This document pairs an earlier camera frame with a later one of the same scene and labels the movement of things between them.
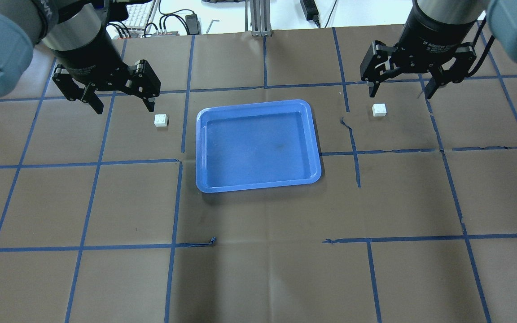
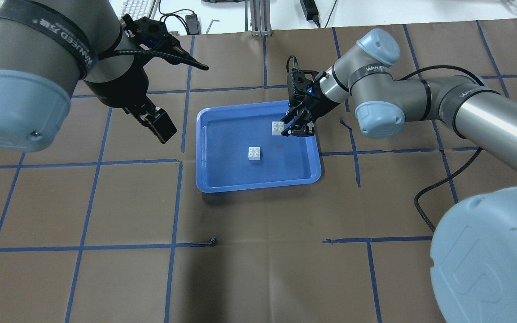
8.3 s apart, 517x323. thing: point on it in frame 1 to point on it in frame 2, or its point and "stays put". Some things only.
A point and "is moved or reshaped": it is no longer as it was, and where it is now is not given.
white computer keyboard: x=138 y=19 stays put
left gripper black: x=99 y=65 to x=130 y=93
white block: x=160 y=120 is moved or reshaped
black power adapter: x=192 y=22 stays put
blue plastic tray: x=256 y=146 stays put
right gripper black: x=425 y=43 to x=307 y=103
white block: x=379 y=110 is moved or reshaped
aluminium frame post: x=260 y=18 stays put
